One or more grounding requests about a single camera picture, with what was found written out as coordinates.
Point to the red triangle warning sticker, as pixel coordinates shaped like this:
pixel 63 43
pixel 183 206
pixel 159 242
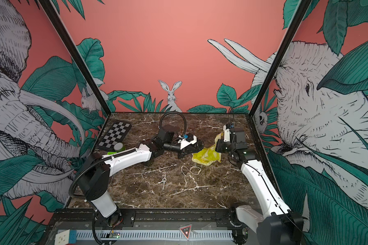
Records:
pixel 186 231

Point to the black front mounting rail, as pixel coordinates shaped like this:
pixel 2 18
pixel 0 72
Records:
pixel 131 216

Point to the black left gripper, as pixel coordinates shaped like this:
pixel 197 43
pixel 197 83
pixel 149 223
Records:
pixel 184 151

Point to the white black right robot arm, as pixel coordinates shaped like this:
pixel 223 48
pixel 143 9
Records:
pixel 276 224

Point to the white power socket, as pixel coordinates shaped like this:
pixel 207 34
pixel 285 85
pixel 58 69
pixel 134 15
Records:
pixel 67 237

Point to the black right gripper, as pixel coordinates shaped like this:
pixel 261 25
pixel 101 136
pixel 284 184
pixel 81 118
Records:
pixel 221 144

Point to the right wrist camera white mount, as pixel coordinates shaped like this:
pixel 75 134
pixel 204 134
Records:
pixel 226 132

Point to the black left frame post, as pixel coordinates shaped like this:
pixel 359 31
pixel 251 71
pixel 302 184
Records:
pixel 67 40

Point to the black white checkerboard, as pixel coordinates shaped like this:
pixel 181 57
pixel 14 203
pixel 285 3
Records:
pixel 115 134

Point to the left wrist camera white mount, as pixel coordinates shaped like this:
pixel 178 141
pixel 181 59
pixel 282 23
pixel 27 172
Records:
pixel 188 142

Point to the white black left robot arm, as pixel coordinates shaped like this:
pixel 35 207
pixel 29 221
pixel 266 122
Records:
pixel 91 183

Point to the white slotted cable duct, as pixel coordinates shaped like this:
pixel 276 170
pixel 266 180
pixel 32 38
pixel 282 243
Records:
pixel 164 235

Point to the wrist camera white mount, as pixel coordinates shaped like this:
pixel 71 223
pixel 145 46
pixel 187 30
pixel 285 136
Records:
pixel 188 142
pixel 226 132

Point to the black frame post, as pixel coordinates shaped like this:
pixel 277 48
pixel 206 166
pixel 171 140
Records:
pixel 67 40
pixel 289 35

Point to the green white cylinder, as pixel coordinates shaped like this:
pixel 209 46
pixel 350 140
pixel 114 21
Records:
pixel 119 147

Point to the black right frame post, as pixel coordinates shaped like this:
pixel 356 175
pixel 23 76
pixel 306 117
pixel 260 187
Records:
pixel 289 35

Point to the yellow green patterned towel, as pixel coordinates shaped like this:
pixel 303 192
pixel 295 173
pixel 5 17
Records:
pixel 209 155

